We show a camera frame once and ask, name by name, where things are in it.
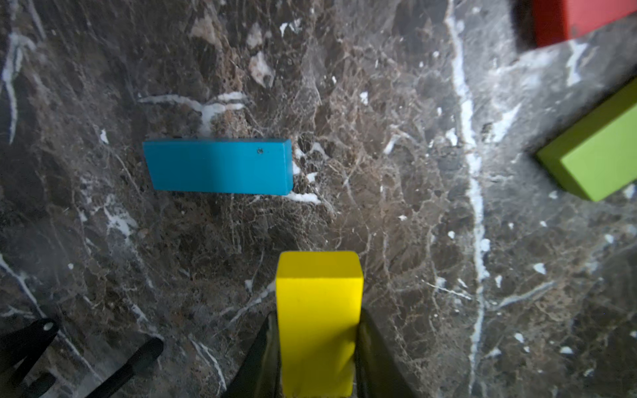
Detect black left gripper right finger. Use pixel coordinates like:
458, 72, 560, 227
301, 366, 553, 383
355, 308, 416, 398

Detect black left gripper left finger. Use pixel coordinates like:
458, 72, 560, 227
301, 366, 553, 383
222, 311, 280, 398

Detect yellow block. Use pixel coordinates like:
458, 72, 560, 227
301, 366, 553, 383
275, 251, 364, 397

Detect teal block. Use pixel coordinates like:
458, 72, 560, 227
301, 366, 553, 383
143, 139, 294, 196

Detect red-orange block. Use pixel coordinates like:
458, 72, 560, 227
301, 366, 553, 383
532, 0, 636, 47

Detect black music stand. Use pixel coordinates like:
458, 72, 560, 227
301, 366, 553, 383
1, 318, 164, 397

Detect green block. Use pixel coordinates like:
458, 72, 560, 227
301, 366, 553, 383
537, 80, 636, 202

